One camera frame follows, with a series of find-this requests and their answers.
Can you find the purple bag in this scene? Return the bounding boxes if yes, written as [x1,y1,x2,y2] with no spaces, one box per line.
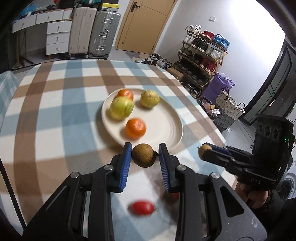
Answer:
[202,73,235,103]

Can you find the wooden door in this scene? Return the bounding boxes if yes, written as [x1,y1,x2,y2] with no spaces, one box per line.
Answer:
[115,1,177,54]

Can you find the white drawer desk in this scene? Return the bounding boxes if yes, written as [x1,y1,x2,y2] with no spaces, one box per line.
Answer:
[11,9,73,56]

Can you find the red tomato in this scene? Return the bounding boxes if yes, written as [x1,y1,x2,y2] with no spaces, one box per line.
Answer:
[128,200,156,216]

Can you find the orange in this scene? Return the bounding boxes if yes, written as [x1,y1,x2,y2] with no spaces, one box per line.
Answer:
[115,89,134,101]
[125,118,147,140]

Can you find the woven basket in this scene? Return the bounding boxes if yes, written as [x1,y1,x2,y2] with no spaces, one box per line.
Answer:
[216,86,245,121]

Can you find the wooden shoe rack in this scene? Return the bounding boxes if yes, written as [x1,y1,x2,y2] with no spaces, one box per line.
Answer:
[173,26,230,93]

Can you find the cream round plate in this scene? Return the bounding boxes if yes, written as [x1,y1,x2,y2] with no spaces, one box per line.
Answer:
[101,88,183,151]

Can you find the person's right hand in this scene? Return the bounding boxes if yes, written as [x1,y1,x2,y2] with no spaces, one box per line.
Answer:
[234,182,269,209]

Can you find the silver suitcase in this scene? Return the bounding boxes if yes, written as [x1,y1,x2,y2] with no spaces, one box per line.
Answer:
[88,11,121,59]

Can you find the brown kiwi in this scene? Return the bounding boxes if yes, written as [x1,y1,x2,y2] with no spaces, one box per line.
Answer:
[198,144,212,160]
[132,144,156,168]

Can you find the smooth yellow-green guava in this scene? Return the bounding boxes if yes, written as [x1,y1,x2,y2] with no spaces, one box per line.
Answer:
[109,96,134,121]

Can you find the small tomato with stem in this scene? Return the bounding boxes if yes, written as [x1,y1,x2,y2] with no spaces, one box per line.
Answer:
[163,192,180,203]

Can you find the stacked shoe boxes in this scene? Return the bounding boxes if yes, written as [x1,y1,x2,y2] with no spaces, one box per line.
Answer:
[101,3,119,11]

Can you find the beige suitcase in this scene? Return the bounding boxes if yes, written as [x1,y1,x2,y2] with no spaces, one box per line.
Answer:
[69,7,97,55]

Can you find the wrinkled yellow fruit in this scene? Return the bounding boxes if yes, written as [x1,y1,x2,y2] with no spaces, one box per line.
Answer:
[140,90,160,108]

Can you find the cardboard box on floor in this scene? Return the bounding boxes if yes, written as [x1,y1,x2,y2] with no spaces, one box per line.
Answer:
[167,67,184,80]

